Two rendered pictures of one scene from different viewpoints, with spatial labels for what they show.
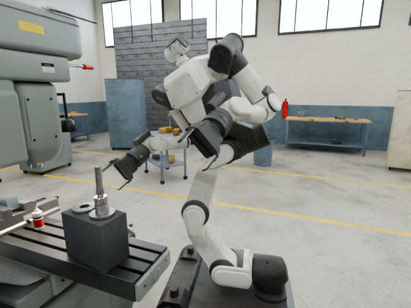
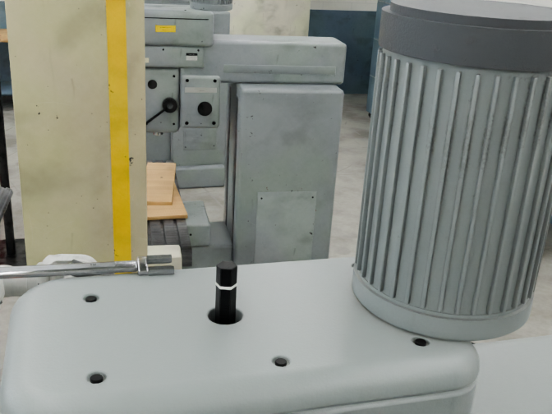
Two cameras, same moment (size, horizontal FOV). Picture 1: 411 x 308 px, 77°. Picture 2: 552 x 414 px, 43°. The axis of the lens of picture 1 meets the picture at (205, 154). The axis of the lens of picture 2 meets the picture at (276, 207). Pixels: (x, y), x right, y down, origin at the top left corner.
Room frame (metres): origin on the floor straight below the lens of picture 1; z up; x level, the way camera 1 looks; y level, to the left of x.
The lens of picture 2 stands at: (1.42, 1.25, 2.27)
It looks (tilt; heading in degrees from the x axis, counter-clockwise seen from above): 22 degrees down; 232
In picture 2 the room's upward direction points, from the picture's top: 3 degrees clockwise
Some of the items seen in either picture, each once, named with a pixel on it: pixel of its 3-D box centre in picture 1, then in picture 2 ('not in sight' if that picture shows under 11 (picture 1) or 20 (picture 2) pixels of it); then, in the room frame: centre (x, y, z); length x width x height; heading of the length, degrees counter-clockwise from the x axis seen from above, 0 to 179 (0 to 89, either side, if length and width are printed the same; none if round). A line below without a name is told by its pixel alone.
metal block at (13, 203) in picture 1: (9, 202); not in sight; (1.14, 0.93, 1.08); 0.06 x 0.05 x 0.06; 66
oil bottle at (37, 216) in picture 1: (37, 217); not in sight; (1.11, 0.79, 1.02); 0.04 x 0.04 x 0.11
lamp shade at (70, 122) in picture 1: (67, 124); not in sight; (1.23, 0.66, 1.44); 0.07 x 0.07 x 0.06
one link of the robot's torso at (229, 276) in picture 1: (232, 266); not in sight; (1.21, -0.15, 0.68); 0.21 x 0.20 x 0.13; 80
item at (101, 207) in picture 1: (101, 205); not in sight; (0.87, 0.38, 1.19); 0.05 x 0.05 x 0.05
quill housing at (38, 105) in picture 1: (29, 122); not in sight; (1.05, 0.72, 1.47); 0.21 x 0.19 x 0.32; 69
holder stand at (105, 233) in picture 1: (95, 233); not in sight; (0.89, 0.42, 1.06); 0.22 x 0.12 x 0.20; 61
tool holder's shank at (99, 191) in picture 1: (98, 181); not in sight; (0.87, 0.38, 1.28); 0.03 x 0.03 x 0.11
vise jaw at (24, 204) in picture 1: (22, 202); not in sight; (1.19, 0.91, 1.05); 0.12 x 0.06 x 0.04; 66
